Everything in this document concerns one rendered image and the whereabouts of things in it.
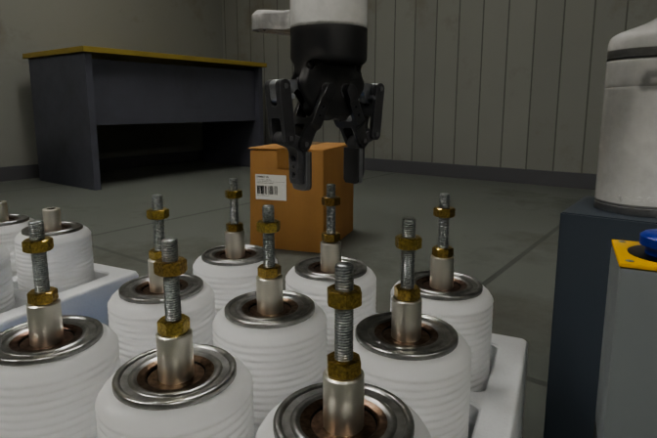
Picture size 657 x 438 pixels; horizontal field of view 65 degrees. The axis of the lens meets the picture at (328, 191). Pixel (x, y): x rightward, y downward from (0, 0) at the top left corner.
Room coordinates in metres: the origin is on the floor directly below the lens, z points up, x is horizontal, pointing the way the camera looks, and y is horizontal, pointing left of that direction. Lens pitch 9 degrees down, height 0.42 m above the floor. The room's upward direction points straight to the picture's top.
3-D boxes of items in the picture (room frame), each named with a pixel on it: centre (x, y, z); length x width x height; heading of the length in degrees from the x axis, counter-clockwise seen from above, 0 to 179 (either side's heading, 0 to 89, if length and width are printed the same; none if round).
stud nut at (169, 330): (0.30, 0.10, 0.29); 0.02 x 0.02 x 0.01; 80
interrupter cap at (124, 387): (0.30, 0.10, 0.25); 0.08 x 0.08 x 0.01
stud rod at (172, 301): (0.30, 0.10, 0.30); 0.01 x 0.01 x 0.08
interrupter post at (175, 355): (0.30, 0.10, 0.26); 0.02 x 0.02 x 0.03
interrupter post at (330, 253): (0.52, 0.00, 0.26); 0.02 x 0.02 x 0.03
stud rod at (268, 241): (0.41, 0.05, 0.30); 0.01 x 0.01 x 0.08
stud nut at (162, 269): (0.30, 0.10, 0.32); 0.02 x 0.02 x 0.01; 80
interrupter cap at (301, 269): (0.52, 0.00, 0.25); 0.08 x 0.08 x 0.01
